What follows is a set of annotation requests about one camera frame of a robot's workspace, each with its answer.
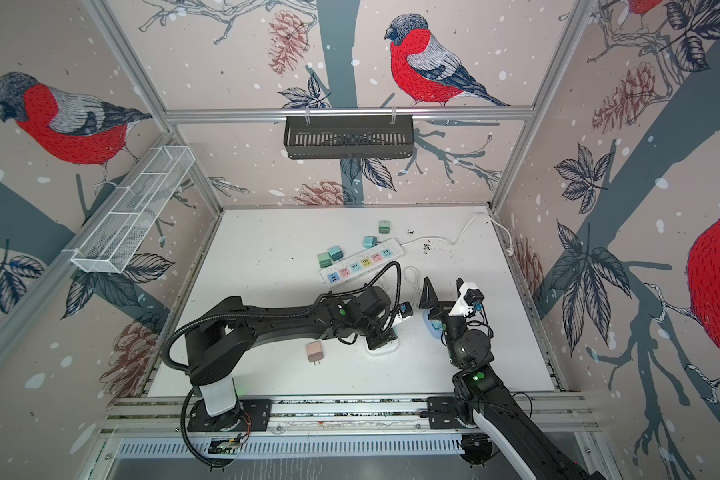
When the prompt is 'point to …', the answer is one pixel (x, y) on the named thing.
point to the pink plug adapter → (315, 352)
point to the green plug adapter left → (324, 260)
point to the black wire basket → (349, 137)
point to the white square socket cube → (386, 349)
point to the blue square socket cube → (436, 332)
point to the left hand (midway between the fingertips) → (394, 334)
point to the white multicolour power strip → (369, 260)
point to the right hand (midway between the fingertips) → (440, 283)
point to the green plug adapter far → (384, 227)
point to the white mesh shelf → (131, 211)
